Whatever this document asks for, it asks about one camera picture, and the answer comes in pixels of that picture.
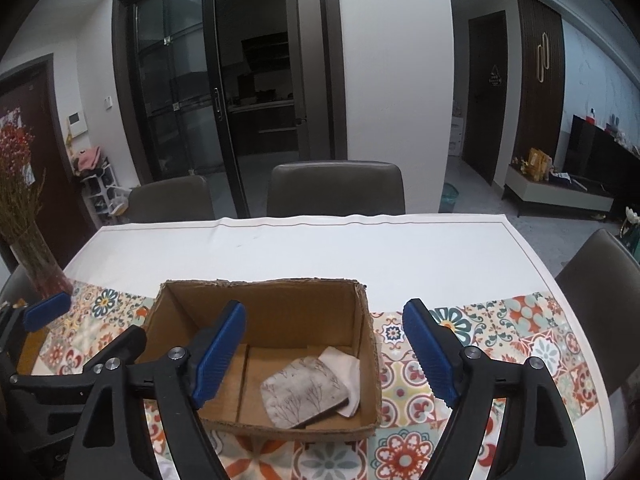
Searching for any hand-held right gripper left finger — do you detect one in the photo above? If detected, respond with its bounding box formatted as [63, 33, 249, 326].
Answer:
[65, 300, 248, 480]

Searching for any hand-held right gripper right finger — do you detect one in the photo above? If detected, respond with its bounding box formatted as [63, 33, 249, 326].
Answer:
[402, 298, 587, 480]

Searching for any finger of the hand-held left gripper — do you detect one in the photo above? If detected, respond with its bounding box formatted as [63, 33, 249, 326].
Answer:
[82, 325, 147, 377]
[9, 291, 72, 358]

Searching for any brown cardboard box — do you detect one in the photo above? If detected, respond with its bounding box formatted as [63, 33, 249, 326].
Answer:
[135, 277, 383, 446]

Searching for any golden brown mat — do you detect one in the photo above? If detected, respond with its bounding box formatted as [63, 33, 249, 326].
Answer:
[17, 327, 58, 377]

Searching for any glass vase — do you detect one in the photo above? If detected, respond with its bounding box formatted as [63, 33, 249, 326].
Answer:
[7, 225, 74, 302]

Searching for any colourful floral table runner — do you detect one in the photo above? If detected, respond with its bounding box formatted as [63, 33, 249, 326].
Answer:
[30, 280, 613, 480]

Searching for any white cloth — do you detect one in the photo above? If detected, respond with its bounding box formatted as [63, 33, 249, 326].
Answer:
[317, 346, 362, 418]

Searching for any grey branch-print pouch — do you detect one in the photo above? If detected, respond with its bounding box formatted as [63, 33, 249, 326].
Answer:
[260, 355, 353, 430]

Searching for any white shoe rack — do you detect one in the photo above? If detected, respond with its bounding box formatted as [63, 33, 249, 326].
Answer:
[80, 166, 132, 227]

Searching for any dried flower bouquet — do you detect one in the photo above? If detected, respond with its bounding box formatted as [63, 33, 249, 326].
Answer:
[0, 120, 50, 263]

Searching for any grey leather dining chair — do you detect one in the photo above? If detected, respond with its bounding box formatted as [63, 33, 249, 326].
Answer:
[555, 229, 640, 396]
[266, 160, 406, 218]
[127, 175, 216, 224]

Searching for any pink bag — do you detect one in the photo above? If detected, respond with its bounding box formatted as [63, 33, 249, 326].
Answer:
[74, 146, 104, 172]

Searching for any green waste basket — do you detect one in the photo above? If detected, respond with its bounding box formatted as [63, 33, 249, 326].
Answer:
[440, 182, 461, 214]

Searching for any low television cabinet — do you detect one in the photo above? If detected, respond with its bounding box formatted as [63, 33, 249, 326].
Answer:
[502, 161, 616, 219]

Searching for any yellow bag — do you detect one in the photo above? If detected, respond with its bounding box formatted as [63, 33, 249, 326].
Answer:
[526, 147, 552, 184]

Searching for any dark interior door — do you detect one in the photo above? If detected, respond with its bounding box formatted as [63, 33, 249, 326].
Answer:
[462, 10, 523, 187]

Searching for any dark wood wardrobe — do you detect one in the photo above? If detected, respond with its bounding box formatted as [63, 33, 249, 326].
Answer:
[492, 0, 567, 202]

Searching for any glass sliding door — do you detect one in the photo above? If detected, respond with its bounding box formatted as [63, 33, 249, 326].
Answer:
[112, 0, 248, 217]

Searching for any black range hood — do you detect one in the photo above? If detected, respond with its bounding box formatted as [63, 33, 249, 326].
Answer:
[241, 32, 290, 72]

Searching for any gold wardrobe handle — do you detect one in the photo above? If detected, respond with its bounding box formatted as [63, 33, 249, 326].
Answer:
[536, 35, 551, 84]

